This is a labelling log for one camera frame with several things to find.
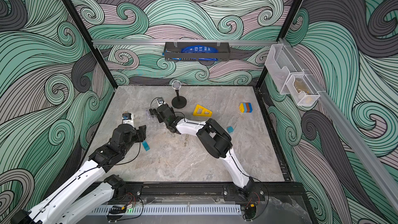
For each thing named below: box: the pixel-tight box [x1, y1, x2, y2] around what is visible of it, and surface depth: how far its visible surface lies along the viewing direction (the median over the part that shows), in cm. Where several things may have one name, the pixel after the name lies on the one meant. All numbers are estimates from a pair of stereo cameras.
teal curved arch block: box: [141, 140, 151, 152], surface depth 89 cm
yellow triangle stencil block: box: [192, 103, 213, 118], surface depth 106 cm
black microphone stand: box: [171, 89, 188, 109], surface depth 112 cm
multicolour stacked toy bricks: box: [238, 102, 253, 114], surface depth 107 cm
